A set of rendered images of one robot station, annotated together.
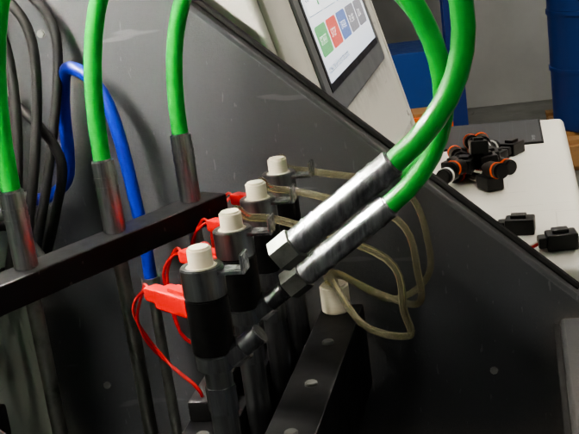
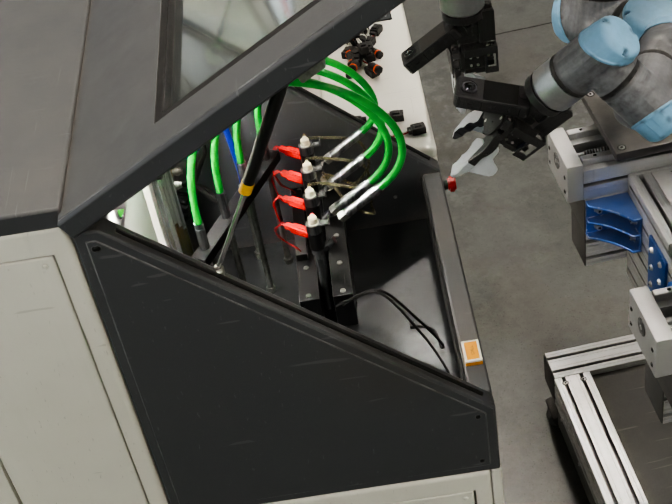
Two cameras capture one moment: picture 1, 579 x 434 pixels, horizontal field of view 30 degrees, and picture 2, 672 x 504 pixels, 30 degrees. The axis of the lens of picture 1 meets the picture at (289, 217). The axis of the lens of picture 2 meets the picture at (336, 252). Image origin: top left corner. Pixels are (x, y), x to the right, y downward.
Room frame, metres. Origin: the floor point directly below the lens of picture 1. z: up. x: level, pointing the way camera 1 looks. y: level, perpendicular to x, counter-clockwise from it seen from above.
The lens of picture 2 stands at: (-1.06, 0.35, 2.53)
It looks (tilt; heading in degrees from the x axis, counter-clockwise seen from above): 41 degrees down; 349
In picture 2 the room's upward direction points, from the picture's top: 11 degrees counter-clockwise
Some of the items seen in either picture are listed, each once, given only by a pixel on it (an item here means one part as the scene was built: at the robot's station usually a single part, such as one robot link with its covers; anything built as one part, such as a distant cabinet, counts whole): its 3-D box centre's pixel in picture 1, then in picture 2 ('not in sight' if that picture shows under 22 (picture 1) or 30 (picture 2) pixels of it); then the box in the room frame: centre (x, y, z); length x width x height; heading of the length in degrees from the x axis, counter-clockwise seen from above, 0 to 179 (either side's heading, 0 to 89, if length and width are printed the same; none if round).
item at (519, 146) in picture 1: (481, 152); (363, 47); (1.33, -0.25, 1.01); 0.23 x 0.11 x 0.06; 167
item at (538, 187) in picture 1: (484, 191); (367, 70); (1.30, -0.25, 0.97); 0.70 x 0.22 x 0.03; 167
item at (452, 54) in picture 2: not in sight; (469, 38); (0.69, -0.28, 1.37); 0.09 x 0.08 x 0.12; 77
